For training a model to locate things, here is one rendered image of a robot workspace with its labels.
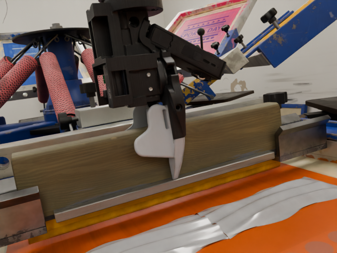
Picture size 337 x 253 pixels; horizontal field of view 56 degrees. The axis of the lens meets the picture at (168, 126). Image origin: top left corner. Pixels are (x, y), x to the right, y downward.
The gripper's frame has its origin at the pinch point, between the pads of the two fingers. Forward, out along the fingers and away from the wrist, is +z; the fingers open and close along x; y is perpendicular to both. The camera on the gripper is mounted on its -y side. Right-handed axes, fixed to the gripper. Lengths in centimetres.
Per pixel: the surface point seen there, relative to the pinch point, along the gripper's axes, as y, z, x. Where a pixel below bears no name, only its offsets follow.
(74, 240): 13.4, 5.2, 1.4
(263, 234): -2.9, 5.3, 13.2
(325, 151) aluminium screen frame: -25.3, 3.7, 2.4
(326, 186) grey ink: -16.1, 5.0, 9.7
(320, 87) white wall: -200, 14, -143
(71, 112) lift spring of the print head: 5.2, -5.8, -43.4
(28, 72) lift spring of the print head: 12, -18, -66
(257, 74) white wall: -201, -1, -215
